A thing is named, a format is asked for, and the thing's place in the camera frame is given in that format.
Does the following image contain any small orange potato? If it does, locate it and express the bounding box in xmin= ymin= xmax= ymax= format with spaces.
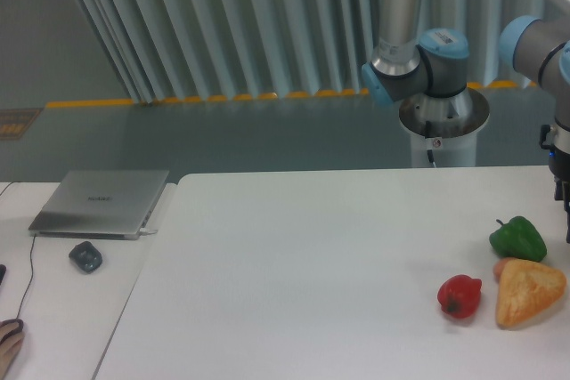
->
xmin=493 ymin=257 xmax=514 ymax=281

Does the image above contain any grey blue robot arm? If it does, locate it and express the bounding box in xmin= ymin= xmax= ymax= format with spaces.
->
xmin=362 ymin=0 xmax=569 ymax=207

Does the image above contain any orange triangular bread piece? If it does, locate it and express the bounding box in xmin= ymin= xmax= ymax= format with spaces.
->
xmin=495 ymin=259 xmax=567 ymax=328

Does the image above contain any silver closed laptop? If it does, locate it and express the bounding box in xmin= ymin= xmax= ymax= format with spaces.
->
xmin=28 ymin=170 xmax=168 ymax=239

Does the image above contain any black mouse cable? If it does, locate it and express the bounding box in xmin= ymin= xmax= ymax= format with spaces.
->
xmin=0 ymin=182 xmax=37 ymax=319

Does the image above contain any black computer mouse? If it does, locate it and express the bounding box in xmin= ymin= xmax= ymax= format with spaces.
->
xmin=11 ymin=319 xmax=24 ymax=335

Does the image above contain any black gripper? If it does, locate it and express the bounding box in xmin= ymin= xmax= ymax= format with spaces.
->
xmin=540 ymin=125 xmax=570 ymax=243

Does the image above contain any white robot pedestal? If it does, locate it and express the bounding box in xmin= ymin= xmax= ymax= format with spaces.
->
xmin=399 ymin=88 xmax=490 ymax=168

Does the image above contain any green bell pepper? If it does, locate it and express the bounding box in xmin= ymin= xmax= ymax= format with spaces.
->
xmin=489 ymin=216 xmax=548 ymax=263

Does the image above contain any red bell pepper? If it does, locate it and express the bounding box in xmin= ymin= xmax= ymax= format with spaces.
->
xmin=437 ymin=274 xmax=482 ymax=319

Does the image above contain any white pleated curtain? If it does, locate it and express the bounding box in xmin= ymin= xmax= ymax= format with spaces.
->
xmin=51 ymin=0 xmax=553 ymax=105

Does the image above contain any person's hand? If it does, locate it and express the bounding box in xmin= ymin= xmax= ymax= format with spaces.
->
xmin=0 ymin=319 xmax=24 ymax=379

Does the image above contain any robot base cable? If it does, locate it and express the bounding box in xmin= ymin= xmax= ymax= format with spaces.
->
xmin=422 ymin=119 xmax=440 ymax=170

